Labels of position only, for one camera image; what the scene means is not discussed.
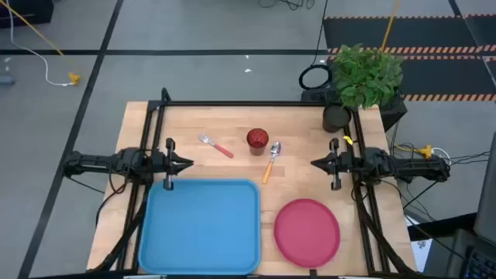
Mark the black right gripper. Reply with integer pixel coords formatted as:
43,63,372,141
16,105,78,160
310,138,356,191

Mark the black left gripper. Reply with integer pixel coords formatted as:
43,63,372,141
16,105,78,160
153,138,195,191

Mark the fork with red handle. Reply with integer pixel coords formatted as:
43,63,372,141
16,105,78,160
198,133,235,159

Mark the spoon with orange handle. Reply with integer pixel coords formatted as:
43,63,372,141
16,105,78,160
261,141,281,185

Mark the red faceted cup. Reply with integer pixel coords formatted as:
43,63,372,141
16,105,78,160
246,128,270,157

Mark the red round plate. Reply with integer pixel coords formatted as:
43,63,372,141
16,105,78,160
274,198,342,269

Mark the blue plastic tray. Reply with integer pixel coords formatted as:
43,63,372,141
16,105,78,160
138,178,262,276

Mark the black crate under plant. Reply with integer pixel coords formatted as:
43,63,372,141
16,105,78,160
301,88,408,132

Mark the green plant in black pot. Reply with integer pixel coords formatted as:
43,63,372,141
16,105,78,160
322,43,405,133

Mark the white paper sheet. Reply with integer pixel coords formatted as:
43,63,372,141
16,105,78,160
405,215,433,273

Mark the black hazard-striped floor mat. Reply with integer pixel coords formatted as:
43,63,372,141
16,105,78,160
323,14,496,102

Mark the grey monitor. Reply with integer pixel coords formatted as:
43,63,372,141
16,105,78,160
473,131,496,246

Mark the black keyboard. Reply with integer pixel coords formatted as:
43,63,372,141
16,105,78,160
463,247,496,279

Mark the black box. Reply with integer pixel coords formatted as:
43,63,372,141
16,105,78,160
0,0,54,29

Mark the black coiled cable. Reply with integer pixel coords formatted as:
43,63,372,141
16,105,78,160
298,0,333,91

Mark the yellow cable with plug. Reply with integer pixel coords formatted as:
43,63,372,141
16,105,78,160
0,0,81,86

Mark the white cable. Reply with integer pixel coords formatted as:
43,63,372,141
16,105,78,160
5,0,73,87

